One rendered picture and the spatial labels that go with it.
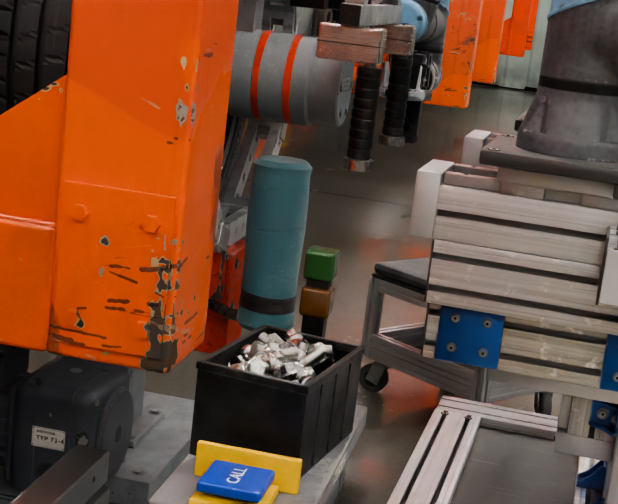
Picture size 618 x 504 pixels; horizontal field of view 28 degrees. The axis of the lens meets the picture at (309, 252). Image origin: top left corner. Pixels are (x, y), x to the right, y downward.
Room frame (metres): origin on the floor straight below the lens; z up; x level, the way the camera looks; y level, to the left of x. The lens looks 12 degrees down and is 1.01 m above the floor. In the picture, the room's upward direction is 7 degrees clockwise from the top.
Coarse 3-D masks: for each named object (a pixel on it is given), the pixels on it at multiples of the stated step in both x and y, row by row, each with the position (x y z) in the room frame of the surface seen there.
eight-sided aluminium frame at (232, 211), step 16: (272, 0) 2.22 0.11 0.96; (288, 0) 2.20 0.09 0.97; (272, 16) 2.22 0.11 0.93; (288, 16) 2.22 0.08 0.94; (288, 32) 2.22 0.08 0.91; (256, 128) 2.21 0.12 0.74; (272, 128) 2.21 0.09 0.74; (256, 144) 2.22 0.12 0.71; (272, 144) 2.18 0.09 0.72; (240, 160) 2.16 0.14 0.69; (240, 176) 2.13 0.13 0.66; (240, 192) 2.14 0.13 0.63; (224, 208) 2.05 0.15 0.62; (240, 208) 2.08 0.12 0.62; (224, 224) 1.91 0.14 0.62; (240, 224) 1.99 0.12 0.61; (224, 240) 1.89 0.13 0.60
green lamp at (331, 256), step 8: (312, 248) 1.63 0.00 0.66; (320, 248) 1.63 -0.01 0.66; (328, 248) 1.64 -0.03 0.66; (312, 256) 1.61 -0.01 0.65; (320, 256) 1.61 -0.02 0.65; (328, 256) 1.61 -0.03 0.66; (336, 256) 1.62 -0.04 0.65; (312, 264) 1.61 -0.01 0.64; (320, 264) 1.61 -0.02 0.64; (328, 264) 1.61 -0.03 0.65; (336, 264) 1.63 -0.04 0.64; (304, 272) 1.61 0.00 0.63; (312, 272) 1.61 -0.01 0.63; (320, 272) 1.61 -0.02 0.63; (328, 272) 1.61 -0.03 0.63; (336, 272) 1.63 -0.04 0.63; (320, 280) 1.61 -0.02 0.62; (328, 280) 1.61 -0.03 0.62
